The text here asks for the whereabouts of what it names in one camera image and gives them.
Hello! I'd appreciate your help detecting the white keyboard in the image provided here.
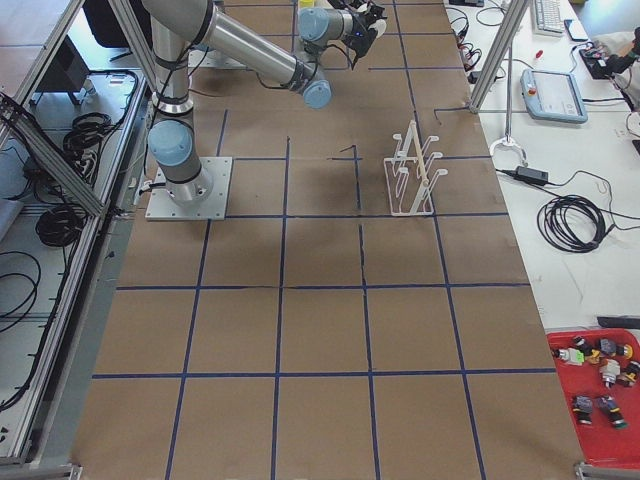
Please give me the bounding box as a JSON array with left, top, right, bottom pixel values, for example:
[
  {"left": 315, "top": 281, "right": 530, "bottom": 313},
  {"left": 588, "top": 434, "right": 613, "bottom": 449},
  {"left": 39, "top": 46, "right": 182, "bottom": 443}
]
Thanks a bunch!
[{"left": 530, "top": 0, "right": 564, "bottom": 37}]

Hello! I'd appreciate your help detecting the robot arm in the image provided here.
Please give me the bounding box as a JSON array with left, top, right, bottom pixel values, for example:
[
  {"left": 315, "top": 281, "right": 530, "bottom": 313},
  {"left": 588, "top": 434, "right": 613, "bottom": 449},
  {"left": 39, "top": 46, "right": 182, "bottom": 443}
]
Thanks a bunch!
[{"left": 143, "top": 0, "right": 386, "bottom": 205}]

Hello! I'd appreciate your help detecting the coiled black cable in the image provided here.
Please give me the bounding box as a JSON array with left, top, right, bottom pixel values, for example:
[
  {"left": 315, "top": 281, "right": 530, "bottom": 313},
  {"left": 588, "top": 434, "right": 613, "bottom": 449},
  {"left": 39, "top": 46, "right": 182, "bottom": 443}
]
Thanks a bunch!
[{"left": 537, "top": 194, "right": 607, "bottom": 251}]

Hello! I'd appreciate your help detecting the blue teach pendant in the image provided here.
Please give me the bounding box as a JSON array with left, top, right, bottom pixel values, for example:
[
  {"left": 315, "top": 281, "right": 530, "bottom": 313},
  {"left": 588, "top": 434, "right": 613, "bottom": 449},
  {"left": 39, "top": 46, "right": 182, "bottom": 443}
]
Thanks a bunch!
[{"left": 520, "top": 69, "right": 588, "bottom": 124}]

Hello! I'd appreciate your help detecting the red tray of parts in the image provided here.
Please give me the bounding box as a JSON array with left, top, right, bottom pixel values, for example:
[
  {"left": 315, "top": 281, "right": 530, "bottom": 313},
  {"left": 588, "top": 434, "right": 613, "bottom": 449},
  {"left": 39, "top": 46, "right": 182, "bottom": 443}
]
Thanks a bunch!
[{"left": 547, "top": 328, "right": 639, "bottom": 470}]

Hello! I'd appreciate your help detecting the white wire cup rack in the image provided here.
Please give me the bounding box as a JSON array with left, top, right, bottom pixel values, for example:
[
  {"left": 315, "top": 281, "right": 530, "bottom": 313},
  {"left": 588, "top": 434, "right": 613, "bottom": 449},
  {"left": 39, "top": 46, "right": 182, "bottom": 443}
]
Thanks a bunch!
[{"left": 383, "top": 120, "right": 448, "bottom": 217}]

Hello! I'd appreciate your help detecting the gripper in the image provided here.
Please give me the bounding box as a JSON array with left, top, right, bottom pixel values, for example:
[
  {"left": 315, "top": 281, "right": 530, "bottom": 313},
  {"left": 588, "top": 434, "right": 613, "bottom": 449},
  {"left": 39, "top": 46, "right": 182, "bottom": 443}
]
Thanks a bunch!
[{"left": 344, "top": 9, "right": 383, "bottom": 70}]

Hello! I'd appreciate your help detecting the black power adapter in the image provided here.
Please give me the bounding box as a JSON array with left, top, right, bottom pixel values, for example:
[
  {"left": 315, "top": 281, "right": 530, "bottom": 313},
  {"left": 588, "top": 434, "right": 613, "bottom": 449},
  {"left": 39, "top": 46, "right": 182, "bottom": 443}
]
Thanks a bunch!
[{"left": 514, "top": 166, "right": 549, "bottom": 186}]

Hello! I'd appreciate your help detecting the aluminium frame post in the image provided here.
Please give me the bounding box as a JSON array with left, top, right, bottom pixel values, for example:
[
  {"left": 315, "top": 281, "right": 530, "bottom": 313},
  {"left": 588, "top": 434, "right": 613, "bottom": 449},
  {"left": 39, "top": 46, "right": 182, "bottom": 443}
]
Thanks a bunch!
[{"left": 468, "top": 0, "right": 530, "bottom": 113}]

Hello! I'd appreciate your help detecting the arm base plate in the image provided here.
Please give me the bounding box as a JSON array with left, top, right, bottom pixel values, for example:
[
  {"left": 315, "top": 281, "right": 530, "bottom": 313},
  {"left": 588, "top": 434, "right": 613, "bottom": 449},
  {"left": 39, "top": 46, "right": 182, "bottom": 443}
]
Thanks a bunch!
[{"left": 146, "top": 157, "right": 233, "bottom": 221}]

